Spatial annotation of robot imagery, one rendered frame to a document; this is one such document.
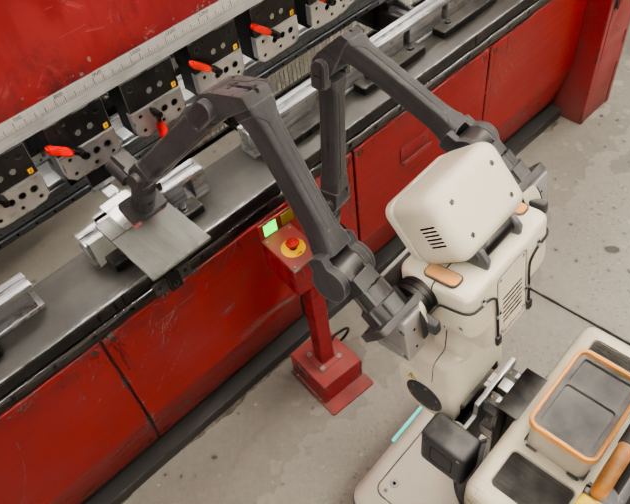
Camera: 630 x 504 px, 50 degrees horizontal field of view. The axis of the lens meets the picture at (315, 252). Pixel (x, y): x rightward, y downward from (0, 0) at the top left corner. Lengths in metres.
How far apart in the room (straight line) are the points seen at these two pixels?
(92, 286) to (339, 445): 1.06
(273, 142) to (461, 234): 0.36
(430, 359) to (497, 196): 0.46
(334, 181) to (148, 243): 0.49
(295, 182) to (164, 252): 0.60
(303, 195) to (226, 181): 0.84
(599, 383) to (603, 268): 1.42
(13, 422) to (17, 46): 0.94
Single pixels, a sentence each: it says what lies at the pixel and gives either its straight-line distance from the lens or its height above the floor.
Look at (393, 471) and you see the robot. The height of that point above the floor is 0.28.
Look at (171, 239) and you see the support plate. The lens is 1.73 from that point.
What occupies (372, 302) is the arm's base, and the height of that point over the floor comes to 1.23.
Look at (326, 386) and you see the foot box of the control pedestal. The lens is 2.41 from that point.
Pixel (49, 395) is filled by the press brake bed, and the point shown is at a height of 0.72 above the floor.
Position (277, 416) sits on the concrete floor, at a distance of 2.52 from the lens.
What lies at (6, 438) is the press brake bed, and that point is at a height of 0.69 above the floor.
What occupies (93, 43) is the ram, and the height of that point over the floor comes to 1.46.
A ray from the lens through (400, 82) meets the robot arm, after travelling 1.50.
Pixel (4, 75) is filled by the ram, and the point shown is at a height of 1.49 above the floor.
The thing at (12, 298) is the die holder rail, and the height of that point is 0.97.
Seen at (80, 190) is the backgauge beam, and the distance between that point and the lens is 2.10.
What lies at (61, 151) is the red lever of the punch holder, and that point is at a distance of 1.60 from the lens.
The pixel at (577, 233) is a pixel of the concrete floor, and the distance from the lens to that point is 3.05.
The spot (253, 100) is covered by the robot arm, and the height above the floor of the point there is 1.55.
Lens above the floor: 2.23
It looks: 50 degrees down
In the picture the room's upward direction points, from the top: 9 degrees counter-clockwise
